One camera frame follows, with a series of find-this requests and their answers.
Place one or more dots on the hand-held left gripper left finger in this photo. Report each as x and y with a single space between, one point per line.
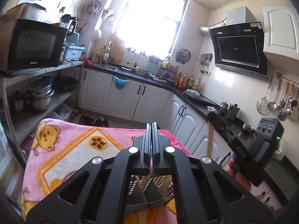
149 149

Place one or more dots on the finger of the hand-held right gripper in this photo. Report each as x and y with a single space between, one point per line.
219 126

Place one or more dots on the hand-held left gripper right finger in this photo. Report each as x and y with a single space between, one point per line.
156 149

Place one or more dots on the chopstick pair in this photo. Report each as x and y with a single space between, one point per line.
166 184
139 184
152 168
147 181
210 140

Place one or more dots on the dark grey perforated utensil basket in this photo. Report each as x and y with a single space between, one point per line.
153 196

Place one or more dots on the person's right hand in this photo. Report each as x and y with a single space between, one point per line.
241 178

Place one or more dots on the small metal kettle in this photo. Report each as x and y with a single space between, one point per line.
223 107

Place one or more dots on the steel lidded pitcher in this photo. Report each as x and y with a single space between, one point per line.
233 112

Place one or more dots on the steel bowl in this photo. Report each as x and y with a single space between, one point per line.
248 127

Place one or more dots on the black knobbed kitchen appliance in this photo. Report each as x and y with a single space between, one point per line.
266 142

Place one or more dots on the black gas stove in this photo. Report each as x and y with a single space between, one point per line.
201 99

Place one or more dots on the row of condiment bottles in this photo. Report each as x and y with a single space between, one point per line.
188 81

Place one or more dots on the dark slipper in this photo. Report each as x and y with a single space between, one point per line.
101 123
87 120

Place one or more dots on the hanging steel ladle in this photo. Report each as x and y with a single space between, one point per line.
272 106

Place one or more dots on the row of hanging steel spoons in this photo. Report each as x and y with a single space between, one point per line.
288 107

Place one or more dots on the blue hanging plastic bin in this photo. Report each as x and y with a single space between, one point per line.
121 83

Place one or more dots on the black dish rack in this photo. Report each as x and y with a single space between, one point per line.
168 72

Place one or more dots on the pink printed bear blanket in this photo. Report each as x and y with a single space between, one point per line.
70 156

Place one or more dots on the black range hood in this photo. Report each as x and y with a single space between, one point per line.
238 46

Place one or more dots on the teal knife organizer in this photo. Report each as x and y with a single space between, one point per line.
153 65

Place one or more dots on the clear plastic storage box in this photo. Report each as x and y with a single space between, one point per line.
62 113

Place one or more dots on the beige cutting board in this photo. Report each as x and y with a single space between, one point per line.
117 49

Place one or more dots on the dark wok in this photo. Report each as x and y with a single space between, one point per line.
66 84

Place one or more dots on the yellow detergent bottle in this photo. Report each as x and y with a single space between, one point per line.
97 56

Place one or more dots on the metal shelf rack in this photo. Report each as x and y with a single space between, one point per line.
42 119

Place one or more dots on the white upper cabinet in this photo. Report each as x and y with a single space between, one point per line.
281 30

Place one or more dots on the stack of steel pots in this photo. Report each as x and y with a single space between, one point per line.
41 95

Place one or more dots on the grey-blue plastic box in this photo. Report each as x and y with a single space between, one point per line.
73 52

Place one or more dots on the kitchen window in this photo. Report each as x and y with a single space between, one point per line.
151 18

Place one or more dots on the small steel pot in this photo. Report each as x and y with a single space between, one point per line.
18 102

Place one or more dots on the black blender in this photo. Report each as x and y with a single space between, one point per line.
69 25

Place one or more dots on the black microwave oven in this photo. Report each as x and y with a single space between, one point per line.
35 44

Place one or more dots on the grey cardboard box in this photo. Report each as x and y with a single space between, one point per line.
23 11

